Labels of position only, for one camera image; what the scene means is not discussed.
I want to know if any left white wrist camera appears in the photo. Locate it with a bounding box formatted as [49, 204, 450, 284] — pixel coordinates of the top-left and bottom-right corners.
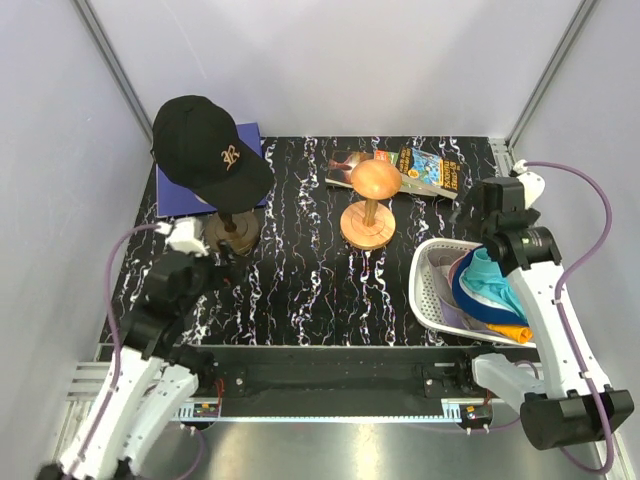
[155, 217, 209, 256]

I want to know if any dark cover book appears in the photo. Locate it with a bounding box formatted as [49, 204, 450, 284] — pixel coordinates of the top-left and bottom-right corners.
[326, 150, 374, 188]

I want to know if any black baseball cap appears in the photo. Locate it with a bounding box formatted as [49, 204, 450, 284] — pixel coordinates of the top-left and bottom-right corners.
[151, 95, 275, 214]

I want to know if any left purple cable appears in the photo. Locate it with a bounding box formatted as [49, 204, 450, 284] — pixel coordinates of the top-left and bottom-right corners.
[69, 223, 206, 476]

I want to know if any white perforated basket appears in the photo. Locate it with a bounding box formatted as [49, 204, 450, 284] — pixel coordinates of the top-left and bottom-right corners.
[408, 238, 536, 349]

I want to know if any light wooden hat stand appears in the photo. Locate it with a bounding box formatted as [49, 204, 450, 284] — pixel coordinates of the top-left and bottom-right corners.
[340, 159, 402, 251]

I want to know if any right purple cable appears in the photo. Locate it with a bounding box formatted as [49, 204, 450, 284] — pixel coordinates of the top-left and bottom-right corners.
[514, 159, 619, 474]

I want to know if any colourful treehouse book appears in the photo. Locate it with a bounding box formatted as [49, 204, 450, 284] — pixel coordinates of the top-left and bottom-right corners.
[374, 146, 461, 200]

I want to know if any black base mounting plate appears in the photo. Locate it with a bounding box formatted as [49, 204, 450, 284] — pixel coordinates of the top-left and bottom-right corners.
[159, 344, 511, 401]

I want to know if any dark blue bucket hat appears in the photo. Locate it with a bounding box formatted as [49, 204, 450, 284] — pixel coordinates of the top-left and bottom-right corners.
[452, 250, 507, 325]

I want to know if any teal bucket hat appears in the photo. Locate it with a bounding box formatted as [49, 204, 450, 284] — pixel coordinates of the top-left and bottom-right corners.
[459, 247, 528, 326]

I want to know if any orange hat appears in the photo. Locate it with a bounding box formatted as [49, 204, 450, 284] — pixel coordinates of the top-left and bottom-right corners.
[486, 324, 533, 344]

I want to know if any purple cable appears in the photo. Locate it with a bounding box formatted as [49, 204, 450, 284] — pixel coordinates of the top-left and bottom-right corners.
[514, 159, 619, 474]
[69, 223, 206, 476]

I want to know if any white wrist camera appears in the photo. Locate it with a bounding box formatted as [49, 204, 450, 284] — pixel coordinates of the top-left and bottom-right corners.
[509, 159, 546, 208]
[155, 217, 209, 256]

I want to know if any purple flat book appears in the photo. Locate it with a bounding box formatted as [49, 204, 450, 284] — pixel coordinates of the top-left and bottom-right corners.
[156, 122, 263, 218]

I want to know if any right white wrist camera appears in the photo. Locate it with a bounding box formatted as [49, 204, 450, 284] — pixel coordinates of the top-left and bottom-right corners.
[509, 159, 546, 208]

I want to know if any white foam mannequin head stand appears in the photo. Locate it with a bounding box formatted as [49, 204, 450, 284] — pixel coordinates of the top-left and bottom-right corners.
[196, 191, 266, 255]

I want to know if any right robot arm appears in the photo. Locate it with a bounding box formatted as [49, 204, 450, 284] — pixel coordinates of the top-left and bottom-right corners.
[452, 172, 634, 450]

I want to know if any pink bucket hat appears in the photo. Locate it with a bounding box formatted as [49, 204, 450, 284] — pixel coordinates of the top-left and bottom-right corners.
[447, 257, 464, 288]

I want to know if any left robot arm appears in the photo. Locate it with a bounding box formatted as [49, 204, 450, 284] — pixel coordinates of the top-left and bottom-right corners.
[37, 241, 247, 479]

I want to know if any lavender grey cap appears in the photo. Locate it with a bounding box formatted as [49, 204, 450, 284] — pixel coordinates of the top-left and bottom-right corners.
[427, 248, 489, 333]

